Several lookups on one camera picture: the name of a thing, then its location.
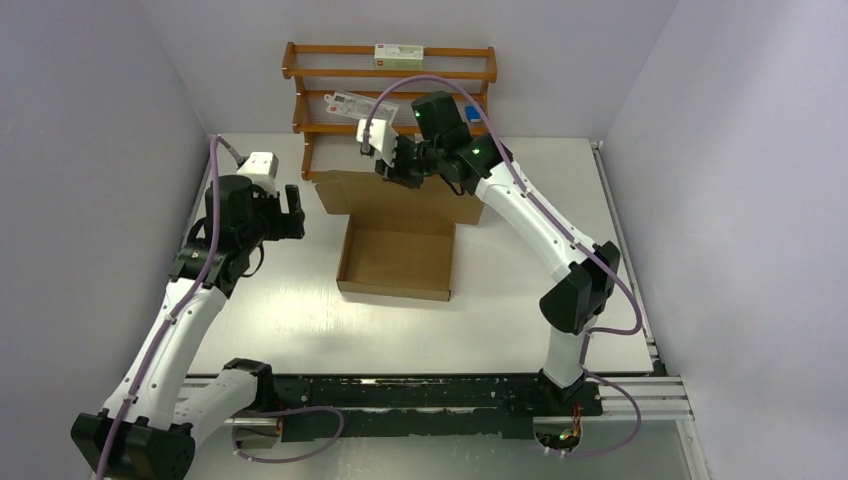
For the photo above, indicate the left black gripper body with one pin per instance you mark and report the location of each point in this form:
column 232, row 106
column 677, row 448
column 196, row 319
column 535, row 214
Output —
column 266, row 223

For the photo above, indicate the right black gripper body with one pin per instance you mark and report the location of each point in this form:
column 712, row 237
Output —
column 412, row 161

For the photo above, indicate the brown cardboard box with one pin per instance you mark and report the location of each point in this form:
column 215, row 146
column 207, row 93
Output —
column 398, row 242

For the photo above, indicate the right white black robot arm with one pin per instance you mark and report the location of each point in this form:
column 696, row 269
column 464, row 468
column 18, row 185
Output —
column 580, row 268

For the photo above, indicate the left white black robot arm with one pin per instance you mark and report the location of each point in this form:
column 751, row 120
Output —
column 143, row 431

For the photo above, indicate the white green box top shelf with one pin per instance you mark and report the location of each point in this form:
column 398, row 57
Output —
column 400, row 57

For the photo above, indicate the small blue object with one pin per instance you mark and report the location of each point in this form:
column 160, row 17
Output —
column 474, row 114

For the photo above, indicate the clear plastic blister package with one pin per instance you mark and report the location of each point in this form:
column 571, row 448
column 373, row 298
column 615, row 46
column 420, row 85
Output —
column 357, row 107

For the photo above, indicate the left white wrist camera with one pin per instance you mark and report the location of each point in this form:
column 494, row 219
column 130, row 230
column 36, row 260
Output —
column 261, row 168

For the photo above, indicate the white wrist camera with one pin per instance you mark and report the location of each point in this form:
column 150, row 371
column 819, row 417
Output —
column 261, row 168
column 378, row 140

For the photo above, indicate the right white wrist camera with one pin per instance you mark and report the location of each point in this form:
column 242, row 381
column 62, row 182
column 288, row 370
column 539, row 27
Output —
column 378, row 140

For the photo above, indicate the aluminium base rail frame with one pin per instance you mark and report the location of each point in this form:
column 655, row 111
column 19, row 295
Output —
column 512, row 406

